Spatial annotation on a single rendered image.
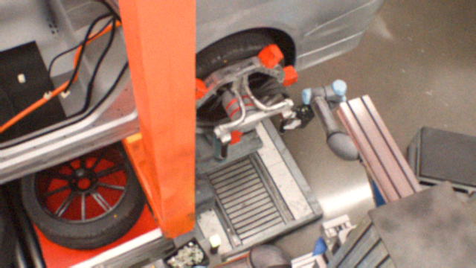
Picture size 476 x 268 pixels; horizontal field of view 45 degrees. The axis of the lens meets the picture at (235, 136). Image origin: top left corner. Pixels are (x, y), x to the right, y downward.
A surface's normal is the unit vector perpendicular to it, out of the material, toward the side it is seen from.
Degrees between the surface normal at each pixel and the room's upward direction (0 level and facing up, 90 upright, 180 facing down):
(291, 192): 0
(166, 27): 90
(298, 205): 0
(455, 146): 0
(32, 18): 50
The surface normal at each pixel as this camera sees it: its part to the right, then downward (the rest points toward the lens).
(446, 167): 0.07, -0.47
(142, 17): 0.44, 0.80
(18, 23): 0.38, 0.32
